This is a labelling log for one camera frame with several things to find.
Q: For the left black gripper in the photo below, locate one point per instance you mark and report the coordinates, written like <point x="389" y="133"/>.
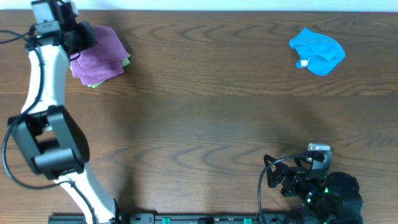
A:
<point x="86" y="34"/>

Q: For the crumpled blue cloth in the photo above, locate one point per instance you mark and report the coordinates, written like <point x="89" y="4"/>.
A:
<point x="319" y="53"/>

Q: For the folded green cloth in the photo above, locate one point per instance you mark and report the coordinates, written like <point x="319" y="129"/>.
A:
<point x="126" y="61"/>

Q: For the purple microfibre cloth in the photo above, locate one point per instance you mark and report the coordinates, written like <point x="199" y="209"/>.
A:
<point x="108" y="51"/>

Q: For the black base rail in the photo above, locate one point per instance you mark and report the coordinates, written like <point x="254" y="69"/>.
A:
<point x="149" y="218"/>

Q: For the folded purple cloth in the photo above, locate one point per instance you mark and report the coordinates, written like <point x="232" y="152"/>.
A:
<point x="78" y="70"/>

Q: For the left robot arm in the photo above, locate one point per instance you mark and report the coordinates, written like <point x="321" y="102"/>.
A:
<point x="48" y="138"/>

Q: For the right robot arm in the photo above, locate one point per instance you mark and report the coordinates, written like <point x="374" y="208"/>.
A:
<point x="326" y="198"/>

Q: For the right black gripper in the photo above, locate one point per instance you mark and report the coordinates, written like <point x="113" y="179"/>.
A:
<point x="294" y="177"/>

